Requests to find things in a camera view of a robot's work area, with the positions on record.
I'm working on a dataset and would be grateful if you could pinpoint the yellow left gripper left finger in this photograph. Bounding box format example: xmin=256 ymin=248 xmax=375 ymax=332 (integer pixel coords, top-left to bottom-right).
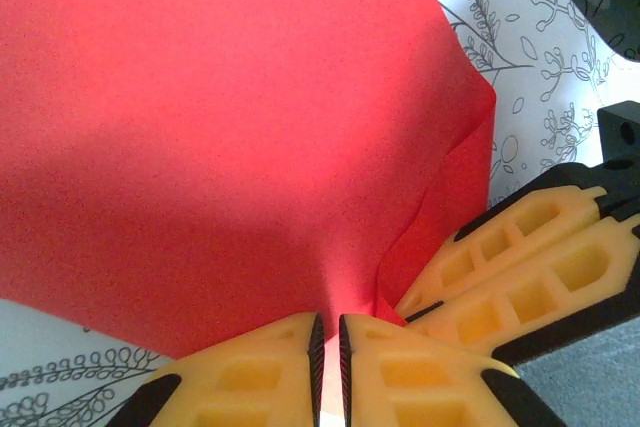
xmin=127 ymin=311 xmax=327 ymax=427

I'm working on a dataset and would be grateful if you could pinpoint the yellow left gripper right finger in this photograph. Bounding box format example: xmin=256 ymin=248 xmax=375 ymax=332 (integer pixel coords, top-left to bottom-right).
xmin=337 ymin=314 xmax=570 ymax=427

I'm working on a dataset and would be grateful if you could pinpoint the red paper sheet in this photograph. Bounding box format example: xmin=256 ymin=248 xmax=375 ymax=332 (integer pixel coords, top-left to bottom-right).
xmin=0 ymin=0 xmax=497 ymax=364

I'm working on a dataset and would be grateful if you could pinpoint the floral patterned table cover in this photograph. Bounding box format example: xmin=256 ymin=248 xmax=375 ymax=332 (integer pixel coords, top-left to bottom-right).
xmin=0 ymin=0 xmax=640 ymax=427

